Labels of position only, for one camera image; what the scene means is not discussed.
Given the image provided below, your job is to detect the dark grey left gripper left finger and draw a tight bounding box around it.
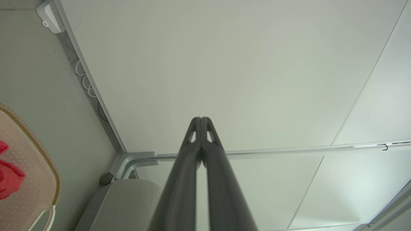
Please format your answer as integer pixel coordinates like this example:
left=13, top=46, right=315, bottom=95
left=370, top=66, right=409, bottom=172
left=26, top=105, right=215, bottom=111
left=149, top=117, right=202, bottom=231

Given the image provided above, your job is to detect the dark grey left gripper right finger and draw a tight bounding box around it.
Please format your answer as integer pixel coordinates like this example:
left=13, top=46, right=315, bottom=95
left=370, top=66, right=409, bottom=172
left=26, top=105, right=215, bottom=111
left=201, top=117, right=258, bottom=231

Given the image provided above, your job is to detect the grey upholstered chair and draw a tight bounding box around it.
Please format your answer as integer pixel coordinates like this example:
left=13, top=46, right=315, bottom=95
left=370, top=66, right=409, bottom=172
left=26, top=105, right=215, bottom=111
left=74, top=179, right=163, bottom=231

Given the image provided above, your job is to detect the red garment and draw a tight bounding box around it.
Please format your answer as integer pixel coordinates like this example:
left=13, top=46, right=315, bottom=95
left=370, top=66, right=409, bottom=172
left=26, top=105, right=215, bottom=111
left=0, top=140, right=26, bottom=201

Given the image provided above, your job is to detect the black caster wheel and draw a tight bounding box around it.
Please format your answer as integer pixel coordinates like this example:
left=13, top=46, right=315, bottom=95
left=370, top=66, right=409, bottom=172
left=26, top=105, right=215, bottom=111
left=99, top=172, right=114, bottom=187

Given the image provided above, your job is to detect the beige perforated laundry basket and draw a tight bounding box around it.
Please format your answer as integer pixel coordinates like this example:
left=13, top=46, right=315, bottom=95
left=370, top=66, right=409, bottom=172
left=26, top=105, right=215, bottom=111
left=0, top=103, right=61, bottom=231

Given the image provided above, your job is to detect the white power strip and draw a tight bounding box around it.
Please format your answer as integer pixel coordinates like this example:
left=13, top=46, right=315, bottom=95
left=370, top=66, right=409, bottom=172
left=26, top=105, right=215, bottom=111
left=36, top=0, right=66, bottom=34

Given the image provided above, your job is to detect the grey metal frame leg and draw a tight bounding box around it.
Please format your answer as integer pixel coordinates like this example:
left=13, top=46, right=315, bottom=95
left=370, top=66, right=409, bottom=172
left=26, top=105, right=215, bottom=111
left=112, top=151, right=160, bottom=184

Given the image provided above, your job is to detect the white coiled cable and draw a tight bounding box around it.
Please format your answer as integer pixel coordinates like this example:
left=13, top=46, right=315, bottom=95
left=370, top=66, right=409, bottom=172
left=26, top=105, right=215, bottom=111
left=75, top=59, right=98, bottom=98

